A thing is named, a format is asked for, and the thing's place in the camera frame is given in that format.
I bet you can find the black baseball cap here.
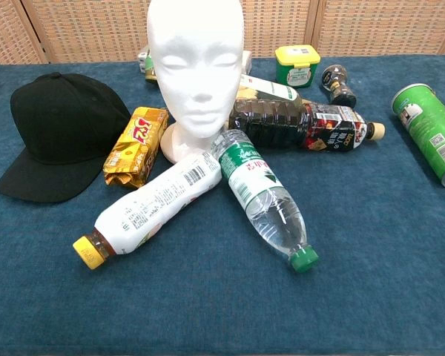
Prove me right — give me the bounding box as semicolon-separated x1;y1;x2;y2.
0;72;131;204

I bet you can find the yellow snack packet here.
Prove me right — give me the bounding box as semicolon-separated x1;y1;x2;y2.
102;106;170;189

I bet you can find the white foam mannequin head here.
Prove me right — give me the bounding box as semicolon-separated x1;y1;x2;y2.
146;0;245;164

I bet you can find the clear water bottle green cap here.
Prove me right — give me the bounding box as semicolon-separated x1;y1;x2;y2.
210;129;320;274

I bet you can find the white-label tea bottle yellow cap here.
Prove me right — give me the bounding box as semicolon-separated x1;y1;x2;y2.
72;151;223;270

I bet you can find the dark coffee bottle beige cap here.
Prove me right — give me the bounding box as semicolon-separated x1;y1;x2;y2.
228;98;386;152

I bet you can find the olive tea bottle white label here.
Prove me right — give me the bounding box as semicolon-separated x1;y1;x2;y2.
239;73;304;107

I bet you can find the green tub yellow lid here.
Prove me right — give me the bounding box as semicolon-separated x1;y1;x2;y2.
274;44;322;89

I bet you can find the blue table cloth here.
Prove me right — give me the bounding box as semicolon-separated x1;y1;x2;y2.
0;54;445;356

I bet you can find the bamboo folding screen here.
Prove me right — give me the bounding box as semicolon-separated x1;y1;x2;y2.
0;0;445;65

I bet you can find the green chips can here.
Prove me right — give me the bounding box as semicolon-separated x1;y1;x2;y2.
391;83;445;190

